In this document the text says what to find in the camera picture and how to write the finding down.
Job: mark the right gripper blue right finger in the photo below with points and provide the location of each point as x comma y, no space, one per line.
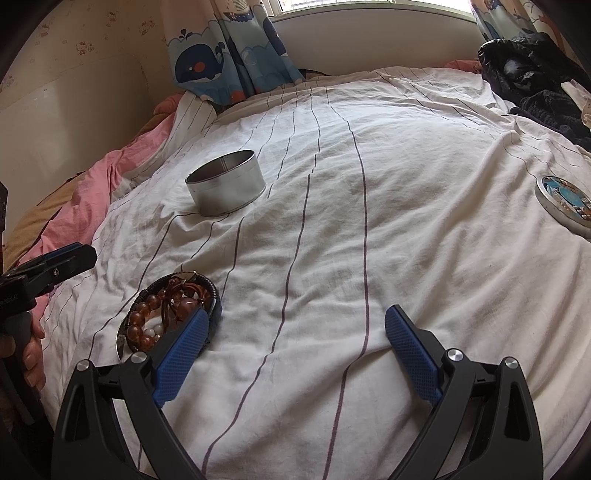
505,442

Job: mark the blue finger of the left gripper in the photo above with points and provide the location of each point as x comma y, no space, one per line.
50,274
62,254

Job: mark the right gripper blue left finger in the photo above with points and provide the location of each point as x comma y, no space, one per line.
89,442

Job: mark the person left hand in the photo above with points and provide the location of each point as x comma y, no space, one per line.
32,352

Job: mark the pink blanket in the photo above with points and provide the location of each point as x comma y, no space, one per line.
74,211

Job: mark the round silver metal tin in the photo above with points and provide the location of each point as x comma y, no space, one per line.
226,184

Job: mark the round decorated tin lid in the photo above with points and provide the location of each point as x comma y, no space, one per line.
565,202

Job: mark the white striped bed sheet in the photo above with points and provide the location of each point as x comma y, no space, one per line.
400,186

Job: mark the whale print blue curtain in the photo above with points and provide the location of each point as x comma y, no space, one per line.
225,51

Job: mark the black jacket pile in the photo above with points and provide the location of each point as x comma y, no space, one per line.
529,71

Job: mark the tree print pink curtain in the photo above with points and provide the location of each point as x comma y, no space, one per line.
508,19

